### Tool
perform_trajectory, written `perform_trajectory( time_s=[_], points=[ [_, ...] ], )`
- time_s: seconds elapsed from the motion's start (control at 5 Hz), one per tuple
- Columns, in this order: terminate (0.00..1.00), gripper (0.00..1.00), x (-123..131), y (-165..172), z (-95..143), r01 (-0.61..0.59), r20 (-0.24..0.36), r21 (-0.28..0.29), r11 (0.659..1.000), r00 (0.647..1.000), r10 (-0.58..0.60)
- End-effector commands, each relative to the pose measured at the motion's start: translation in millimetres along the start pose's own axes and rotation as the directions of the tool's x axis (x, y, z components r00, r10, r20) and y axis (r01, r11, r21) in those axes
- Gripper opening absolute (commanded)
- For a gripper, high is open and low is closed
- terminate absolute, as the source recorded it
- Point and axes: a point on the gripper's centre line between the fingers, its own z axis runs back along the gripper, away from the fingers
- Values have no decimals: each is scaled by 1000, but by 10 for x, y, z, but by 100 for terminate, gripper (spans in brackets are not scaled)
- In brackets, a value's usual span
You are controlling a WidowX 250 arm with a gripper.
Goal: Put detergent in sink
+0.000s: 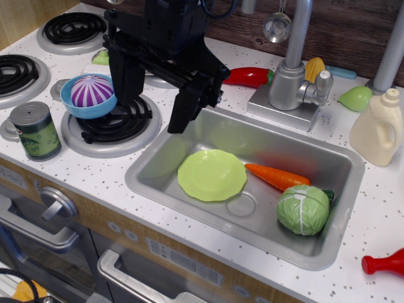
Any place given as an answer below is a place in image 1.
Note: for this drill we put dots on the front left black burner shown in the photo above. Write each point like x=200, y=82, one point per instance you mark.
x=22, y=78

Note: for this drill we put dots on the orange toy carrot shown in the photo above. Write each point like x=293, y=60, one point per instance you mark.
x=277, y=178

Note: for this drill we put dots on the green toy pear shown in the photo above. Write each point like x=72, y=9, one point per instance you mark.
x=356, y=99

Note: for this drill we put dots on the red toy chili pepper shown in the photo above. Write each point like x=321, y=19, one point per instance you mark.
x=250, y=76

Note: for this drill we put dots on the yellow object with black cable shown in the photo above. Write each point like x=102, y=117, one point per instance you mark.
x=27, y=289

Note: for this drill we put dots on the silver support pole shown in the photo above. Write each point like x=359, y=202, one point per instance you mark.
x=391, y=60

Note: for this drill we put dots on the white toy soap block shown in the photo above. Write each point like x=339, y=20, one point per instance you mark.
x=96, y=69

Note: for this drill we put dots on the light green plastic plate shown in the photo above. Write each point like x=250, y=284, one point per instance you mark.
x=211, y=175

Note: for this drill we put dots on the green toy cabbage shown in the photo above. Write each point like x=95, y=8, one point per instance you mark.
x=303, y=209

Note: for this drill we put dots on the yellow toy corn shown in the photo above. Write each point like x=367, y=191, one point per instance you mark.
x=313, y=67

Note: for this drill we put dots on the back left black burner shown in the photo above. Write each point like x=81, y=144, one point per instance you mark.
x=72, y=34

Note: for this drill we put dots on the green labelled toy can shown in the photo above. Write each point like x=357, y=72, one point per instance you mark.
x=36, y=130

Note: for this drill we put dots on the silver metal sink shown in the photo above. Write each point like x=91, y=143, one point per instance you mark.
x=250, y=214

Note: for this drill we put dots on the front right black burner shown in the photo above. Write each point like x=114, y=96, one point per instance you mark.
x=127, y=129

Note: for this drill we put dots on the silver toy faucet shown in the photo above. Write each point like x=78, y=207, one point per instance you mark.
x=291, y=99

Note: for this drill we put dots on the silver oven door handle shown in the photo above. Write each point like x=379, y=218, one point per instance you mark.
x=61, y=242

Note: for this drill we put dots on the silver dishwasher door handle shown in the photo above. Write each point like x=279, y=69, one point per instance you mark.
x=108, y=268

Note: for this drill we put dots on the hanging silver utensil handle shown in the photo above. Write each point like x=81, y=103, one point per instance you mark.
x=248, y=6

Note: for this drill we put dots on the light blue utensil handle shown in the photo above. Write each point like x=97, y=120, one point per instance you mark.
x=340, y=72

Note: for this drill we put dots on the silver oven knob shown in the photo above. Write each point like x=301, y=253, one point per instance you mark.
x=57, y=203

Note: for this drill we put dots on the purple striped toy onion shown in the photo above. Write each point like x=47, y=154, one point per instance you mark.
x=91, y=90

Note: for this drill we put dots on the red toy bottle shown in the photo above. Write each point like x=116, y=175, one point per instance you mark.
x=392, y=264

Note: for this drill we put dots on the cream detergent bottle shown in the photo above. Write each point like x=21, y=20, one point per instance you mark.
x=377, y=133

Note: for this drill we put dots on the green toy vegetable piece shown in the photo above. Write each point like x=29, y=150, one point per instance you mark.
x=101, y=58

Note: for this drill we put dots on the silver hanging ladle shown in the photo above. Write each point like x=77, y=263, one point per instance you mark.
x=277, y=26

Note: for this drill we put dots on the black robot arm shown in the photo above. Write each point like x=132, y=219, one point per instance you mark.
x=168, y=41

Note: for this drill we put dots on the blue plastic bowl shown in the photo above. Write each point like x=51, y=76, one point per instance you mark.
x=86, y=112

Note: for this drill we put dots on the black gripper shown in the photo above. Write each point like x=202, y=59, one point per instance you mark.
x=169, y=43

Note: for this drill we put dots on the black burner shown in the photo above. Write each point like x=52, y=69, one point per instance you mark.
x=22, y=78
x=72, y=34
x=127, y=129

